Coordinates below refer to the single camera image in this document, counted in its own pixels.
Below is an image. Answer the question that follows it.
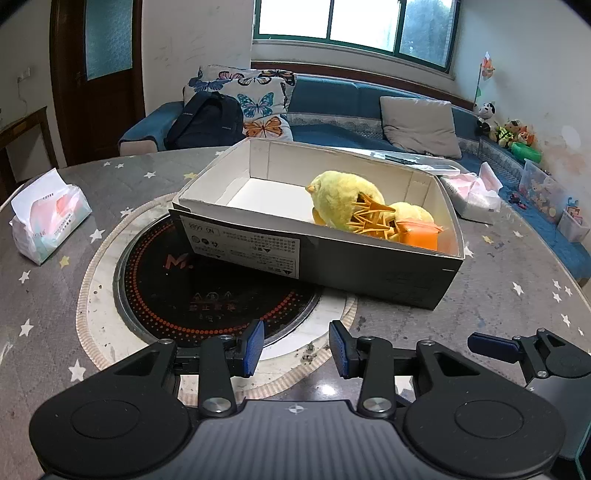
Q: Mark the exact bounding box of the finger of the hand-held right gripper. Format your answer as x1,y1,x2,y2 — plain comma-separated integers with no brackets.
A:
467,328,591,388

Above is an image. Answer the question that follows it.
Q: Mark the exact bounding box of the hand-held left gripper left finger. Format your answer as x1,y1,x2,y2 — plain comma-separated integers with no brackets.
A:
108,318,265,418

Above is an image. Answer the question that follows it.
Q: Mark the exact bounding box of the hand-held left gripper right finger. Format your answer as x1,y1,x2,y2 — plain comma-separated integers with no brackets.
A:
329,320,488,418

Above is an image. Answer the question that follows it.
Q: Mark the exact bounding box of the cardboard shoe box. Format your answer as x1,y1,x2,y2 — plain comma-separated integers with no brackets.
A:
168,137,465,311

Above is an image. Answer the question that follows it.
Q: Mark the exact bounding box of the yellow plush chick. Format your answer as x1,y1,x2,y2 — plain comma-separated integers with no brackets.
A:
387,202,435,243
306,170,399,232

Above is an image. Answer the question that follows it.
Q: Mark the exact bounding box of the grey star print tablecloth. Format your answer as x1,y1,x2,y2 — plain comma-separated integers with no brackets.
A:
0,145,591,480

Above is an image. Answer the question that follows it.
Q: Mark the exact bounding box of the small clear storage box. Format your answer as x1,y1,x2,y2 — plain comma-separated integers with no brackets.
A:
556,196,590,243

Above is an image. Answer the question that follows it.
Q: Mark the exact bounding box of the pink tissue pack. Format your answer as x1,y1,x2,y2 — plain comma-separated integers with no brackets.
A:
441,161,504,226
10,168,93,265

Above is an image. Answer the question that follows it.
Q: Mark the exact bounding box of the round induction hotplate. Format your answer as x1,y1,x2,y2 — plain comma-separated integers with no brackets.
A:
76,194,358,371

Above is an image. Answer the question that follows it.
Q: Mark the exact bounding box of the clear plastic toy bin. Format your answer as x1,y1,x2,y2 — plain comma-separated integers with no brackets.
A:
518,159,565,225

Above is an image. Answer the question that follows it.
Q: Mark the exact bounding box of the green toy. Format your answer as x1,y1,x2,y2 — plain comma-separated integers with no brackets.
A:
510,142,542,162

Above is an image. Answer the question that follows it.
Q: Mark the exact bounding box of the group of small plush toys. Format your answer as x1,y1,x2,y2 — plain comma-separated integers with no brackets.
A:
489,119,539,148

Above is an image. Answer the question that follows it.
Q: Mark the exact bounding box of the panda plush toy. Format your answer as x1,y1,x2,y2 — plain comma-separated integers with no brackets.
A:
475,102,498,136

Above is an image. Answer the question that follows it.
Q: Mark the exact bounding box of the black backpack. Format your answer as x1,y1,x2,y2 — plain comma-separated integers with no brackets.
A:
165,91,245,149

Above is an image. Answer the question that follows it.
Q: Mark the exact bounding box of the grey pillow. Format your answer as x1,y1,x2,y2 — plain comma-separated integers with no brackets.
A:
379,96,462,160

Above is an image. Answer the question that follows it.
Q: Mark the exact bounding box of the butterfly print pillow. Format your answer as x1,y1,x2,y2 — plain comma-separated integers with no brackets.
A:
185,65,296,142

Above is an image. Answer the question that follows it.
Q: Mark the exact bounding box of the blue sofa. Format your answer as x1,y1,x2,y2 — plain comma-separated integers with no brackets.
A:
119,74,591,284

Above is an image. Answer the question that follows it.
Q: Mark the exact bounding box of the small flag toy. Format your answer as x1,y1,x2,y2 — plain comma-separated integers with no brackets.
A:
473,52,496,112

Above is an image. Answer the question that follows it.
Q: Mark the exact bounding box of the wooden door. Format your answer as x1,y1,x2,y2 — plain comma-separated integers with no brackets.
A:
50,0,147,168

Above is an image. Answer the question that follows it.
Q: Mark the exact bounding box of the window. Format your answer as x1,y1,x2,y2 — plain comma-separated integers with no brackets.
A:
253,0,461,70

